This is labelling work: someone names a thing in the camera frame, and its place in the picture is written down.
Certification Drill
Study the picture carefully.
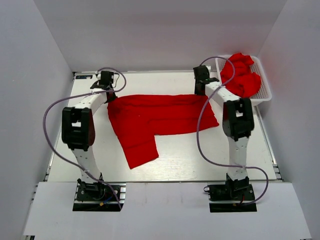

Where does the red t shirt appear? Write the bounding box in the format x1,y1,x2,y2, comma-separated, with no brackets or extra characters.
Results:
107,94,219,169

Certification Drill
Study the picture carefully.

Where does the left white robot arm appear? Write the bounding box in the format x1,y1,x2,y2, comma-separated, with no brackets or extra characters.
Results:
61,70,117,200

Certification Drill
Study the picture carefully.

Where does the red t shirts pile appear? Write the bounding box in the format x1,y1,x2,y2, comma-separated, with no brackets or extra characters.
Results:
225,53,262,98

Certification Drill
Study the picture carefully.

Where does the blue table label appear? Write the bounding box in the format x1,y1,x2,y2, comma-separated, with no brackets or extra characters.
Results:
75,74,93,80

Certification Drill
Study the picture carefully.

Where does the white plastic basket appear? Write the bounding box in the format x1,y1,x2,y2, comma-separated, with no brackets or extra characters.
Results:
215,55,272,106

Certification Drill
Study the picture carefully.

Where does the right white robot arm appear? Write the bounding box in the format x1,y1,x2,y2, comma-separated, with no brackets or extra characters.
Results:
193,65,255,200

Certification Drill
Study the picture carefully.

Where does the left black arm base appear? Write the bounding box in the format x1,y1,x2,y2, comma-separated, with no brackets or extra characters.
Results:
72,178,126,212

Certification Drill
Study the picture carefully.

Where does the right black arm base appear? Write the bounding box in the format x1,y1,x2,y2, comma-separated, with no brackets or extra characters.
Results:
203,183,257,214

